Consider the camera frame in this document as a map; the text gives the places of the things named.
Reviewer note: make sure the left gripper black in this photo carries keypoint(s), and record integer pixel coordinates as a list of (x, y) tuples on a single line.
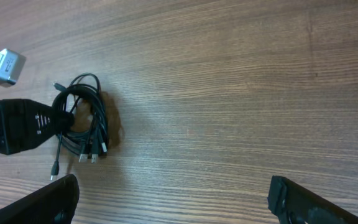
[(32, 123)]

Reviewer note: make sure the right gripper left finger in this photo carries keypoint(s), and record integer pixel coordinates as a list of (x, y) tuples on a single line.
[(54, 203)]

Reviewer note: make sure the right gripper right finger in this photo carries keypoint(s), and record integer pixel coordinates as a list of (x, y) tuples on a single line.
[(292, 204)]

